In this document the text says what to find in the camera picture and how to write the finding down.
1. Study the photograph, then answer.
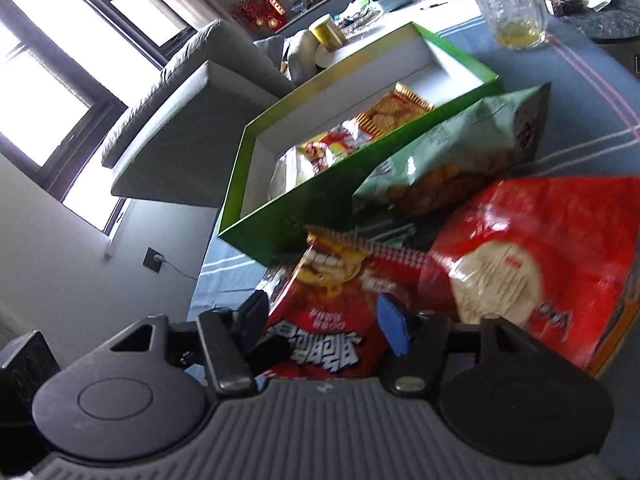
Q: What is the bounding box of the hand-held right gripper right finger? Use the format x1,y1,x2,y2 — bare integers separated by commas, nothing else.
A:
377,293,553,395

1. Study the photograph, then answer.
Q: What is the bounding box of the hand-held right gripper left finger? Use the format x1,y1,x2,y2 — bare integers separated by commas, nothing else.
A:
109,291,273,395

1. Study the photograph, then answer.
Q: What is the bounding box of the red checkered snack bag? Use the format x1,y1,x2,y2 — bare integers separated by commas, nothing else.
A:
255,225,431,381

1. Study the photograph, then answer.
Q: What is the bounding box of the green cardboard box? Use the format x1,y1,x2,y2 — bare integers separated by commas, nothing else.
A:
217,21,503,267

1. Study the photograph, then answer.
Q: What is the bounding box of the large red snack bag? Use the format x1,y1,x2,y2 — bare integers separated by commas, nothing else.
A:
417,176,640,376

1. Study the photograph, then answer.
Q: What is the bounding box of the green snack bag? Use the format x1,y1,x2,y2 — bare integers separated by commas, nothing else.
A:
352,82,553,216

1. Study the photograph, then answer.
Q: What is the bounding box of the white snack packet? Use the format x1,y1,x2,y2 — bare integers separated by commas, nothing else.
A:
267,147,326,201

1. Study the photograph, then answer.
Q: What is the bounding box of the grey sofa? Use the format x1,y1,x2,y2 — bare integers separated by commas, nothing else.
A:
101,19,296,208

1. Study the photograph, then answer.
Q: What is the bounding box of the orange cracker packet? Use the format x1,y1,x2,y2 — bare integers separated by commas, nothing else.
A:
355,82,436,141

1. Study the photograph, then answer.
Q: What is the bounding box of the white cushion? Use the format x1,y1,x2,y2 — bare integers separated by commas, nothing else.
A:
282,30,321,86

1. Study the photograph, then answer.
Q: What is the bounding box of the gold can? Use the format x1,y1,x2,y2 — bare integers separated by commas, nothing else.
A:
307,15,347,52

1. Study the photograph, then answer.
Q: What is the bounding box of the red flower decoration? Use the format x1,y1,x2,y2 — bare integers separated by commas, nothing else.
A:
231,0,288,31

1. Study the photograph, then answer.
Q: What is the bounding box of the round white table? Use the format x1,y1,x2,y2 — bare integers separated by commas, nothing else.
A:
315,0,486,68

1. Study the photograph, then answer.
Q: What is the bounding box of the glass mug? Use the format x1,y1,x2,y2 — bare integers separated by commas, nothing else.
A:
461,0,548,52

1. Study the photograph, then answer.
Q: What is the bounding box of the dark framed window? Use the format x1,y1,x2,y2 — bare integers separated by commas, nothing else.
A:
0,0,198,233

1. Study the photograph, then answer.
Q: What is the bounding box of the dark marble table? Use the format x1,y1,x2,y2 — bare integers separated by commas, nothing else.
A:
557,0,640,41

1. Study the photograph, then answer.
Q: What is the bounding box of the white cable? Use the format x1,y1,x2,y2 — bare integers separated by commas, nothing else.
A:
160,257,201,281

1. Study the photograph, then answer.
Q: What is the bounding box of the wall socket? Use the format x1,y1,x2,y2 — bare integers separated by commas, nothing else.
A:
142,246,168,273

